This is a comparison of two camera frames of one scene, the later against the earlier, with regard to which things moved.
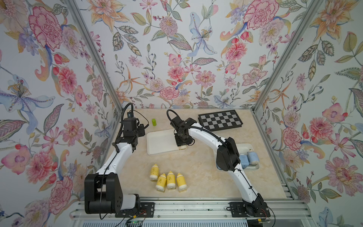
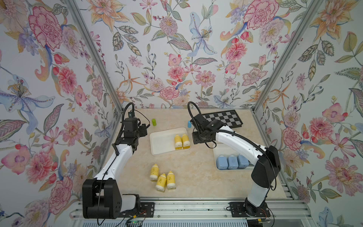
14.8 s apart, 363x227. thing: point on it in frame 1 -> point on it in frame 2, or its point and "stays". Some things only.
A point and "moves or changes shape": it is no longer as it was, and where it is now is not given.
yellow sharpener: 154,172 stays
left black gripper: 141,129 stays
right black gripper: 179,143 -> 195,140
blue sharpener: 244,161 stays
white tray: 161,142 stays
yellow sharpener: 182,186 moves or changes shape
